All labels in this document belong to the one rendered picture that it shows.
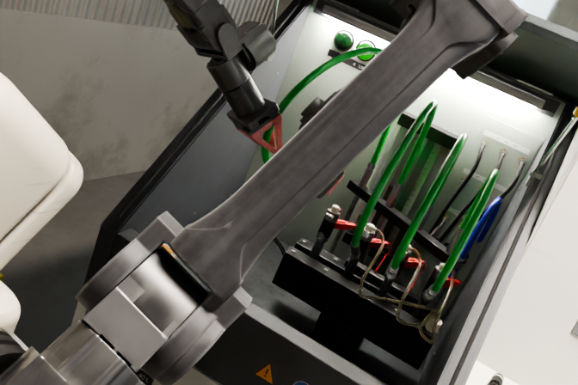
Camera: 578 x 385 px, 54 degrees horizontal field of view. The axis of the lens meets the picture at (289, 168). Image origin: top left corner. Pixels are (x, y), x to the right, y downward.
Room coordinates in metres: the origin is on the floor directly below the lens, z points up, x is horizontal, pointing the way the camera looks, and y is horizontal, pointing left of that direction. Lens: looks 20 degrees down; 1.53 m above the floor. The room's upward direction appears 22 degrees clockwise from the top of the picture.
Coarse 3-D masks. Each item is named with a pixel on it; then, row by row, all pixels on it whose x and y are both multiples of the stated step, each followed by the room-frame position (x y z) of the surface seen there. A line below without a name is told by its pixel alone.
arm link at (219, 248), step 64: (448, 0) 0.47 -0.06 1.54; (512, 0) 0.48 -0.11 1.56; (384, 64) 0.45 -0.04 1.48; (448, 64) 0.46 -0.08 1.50; (320, 128) 0.43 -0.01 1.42; (384, 128) 0.44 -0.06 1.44; (256, 192) 0.41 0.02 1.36; (320, 192) 0.42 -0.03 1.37; (128, 256) 0.37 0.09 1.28; (192, 256) 0.38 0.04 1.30; (256, 256) 0.39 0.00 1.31; (192, 320) 0.36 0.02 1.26
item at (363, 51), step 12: (360, 48) 1.11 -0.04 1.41; (372, 48) 1.13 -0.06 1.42; (336, 60) 1.06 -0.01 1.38; (312, 72) 1.03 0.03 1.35; (300, 84) 1.01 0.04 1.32; (288, 96) 1.00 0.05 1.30; (264, 132) 0.98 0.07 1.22; (384, 132) 1.27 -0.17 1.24; (264, 156) 0.99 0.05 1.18; (372, 156) 1.28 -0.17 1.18; (372, 168) 1.27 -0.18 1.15
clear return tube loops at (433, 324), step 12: (372, 264) 0.98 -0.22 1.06; (420, 264) 1.01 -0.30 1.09; (360, 288) 0.94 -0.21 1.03; (408, 288) 0.95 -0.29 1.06; (384, 300) 0.97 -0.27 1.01; (396, 300) 0.98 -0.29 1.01; (444, 300) 0.94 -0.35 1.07; (432, 312) 0.98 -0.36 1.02; (408, 324) 0.93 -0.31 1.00; (420, 324) 0.94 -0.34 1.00; (432, 324) 0.97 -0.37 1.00; (432, 336) 0.90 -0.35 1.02
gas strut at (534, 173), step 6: (576, 108) 1.06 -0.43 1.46; (576, 114) 1.06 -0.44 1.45; (570, 126) 1.07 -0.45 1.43; (564, 132) 1.08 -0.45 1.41; (558, 138) 1.09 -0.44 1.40; (552, 150) 1.10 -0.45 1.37; (546, 156) 1.11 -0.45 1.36; (540, 162) 1.12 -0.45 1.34; (534, 174) 1.12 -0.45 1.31; (540, 174) 1.12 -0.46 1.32; (528, 180) 1.12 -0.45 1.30
